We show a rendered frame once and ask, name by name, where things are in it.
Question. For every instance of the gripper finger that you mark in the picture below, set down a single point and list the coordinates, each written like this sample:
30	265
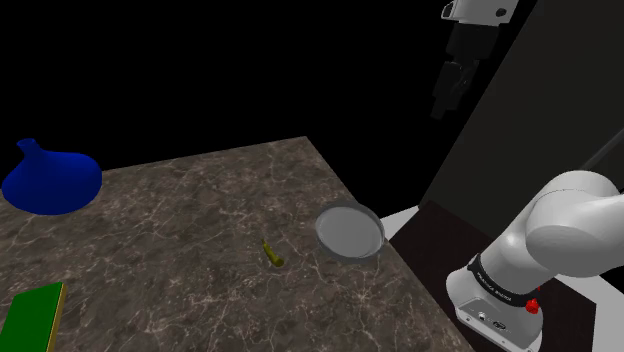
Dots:
469	78
447	88

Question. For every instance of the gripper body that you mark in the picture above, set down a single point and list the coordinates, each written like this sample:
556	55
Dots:
469	41

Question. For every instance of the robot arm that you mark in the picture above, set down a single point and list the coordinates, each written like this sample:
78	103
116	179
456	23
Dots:
560	224

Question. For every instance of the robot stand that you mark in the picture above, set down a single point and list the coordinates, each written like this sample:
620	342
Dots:
438	239

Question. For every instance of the grey bowl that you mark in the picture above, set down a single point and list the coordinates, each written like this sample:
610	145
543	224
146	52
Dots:
348	233

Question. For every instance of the yellow-green pepper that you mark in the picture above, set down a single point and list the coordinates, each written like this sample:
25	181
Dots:
273	255

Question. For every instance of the blue vase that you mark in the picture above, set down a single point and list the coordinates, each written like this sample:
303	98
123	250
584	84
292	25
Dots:
53	183

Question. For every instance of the green book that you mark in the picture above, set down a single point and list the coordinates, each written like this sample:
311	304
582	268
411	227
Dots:
29	317

